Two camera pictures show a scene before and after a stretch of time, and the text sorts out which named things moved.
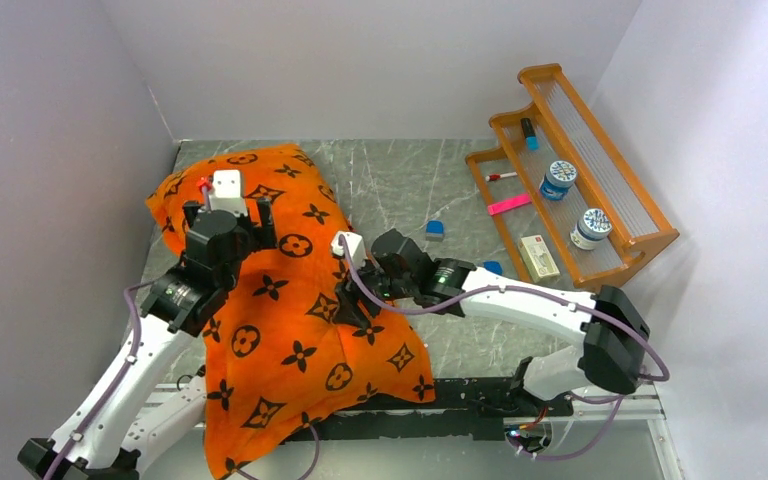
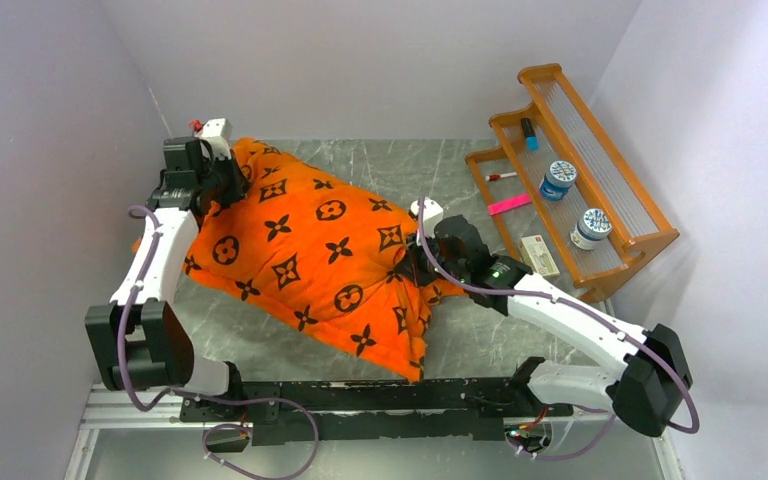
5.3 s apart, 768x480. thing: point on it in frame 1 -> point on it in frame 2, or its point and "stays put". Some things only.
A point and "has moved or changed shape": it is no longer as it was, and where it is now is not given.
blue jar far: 591,229 stays put
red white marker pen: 497,177 stays put
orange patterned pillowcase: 275,356 has moved or changed shape
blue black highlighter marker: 532,141 stays put
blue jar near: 559,176 stays put
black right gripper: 348,310 -> 430,241
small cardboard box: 537,258 stays put
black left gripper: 266,237 -> 240,185
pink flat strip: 495,208 stays put
